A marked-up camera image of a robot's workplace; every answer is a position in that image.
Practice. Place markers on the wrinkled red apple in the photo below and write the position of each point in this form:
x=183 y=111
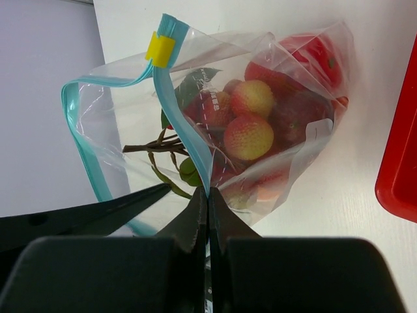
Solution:
x=291 y=116

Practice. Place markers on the strawberry pile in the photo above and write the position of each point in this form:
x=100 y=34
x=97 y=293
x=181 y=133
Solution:
x=229 y=143

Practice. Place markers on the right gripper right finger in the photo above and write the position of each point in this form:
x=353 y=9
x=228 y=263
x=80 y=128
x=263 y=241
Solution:
x=223 y=224

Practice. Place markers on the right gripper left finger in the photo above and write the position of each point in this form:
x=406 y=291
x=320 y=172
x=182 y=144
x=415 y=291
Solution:
x=189 y=228

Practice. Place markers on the clear zip top bag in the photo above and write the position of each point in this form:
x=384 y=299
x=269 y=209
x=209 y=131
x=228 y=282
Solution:
x=128 y=102

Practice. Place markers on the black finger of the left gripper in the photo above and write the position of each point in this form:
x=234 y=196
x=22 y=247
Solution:
x=94 y=219

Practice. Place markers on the red plastic bin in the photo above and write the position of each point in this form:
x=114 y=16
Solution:
x=395 y=187

